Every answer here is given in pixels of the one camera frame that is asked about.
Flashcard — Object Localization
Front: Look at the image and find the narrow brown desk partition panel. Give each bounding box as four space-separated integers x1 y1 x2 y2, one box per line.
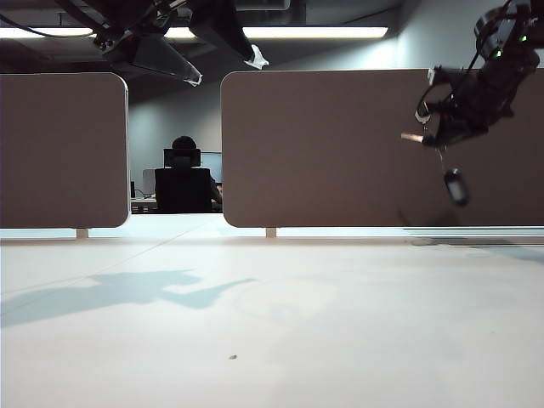
0 71 130 230

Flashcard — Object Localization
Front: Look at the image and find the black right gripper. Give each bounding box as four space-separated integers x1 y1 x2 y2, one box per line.
422 50 541 149

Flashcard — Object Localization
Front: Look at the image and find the background computer monitor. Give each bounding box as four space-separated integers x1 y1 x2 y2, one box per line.
200 151 224 183

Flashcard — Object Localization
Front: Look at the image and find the background desk with clutter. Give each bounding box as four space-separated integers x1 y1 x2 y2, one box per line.
130 195 224 215

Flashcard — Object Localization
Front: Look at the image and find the key bunch with black fob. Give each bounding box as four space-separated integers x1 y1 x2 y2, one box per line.
400 127 472 208

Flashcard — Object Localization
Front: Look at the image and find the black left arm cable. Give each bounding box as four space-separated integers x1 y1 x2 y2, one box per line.
0 14 101 40

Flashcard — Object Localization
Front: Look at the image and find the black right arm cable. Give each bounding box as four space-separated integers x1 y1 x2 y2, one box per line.
416 3 518 124

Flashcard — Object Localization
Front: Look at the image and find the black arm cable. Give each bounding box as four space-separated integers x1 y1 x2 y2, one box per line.
416 3 518 124
0 14 101 40

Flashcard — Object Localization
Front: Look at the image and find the black office chair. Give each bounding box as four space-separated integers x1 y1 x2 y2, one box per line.
155 148 213 215

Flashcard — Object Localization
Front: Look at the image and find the long ceiling light strip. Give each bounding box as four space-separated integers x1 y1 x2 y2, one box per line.
0 25 389 40

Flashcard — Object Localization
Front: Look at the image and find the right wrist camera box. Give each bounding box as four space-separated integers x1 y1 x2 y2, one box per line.
427 65 450 88

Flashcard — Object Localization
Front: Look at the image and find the wide brown desk partition panel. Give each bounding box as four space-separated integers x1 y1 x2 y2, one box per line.
220 69 544 229

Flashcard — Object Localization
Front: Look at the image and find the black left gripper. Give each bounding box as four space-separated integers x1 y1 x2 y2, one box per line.
84 0 269 88

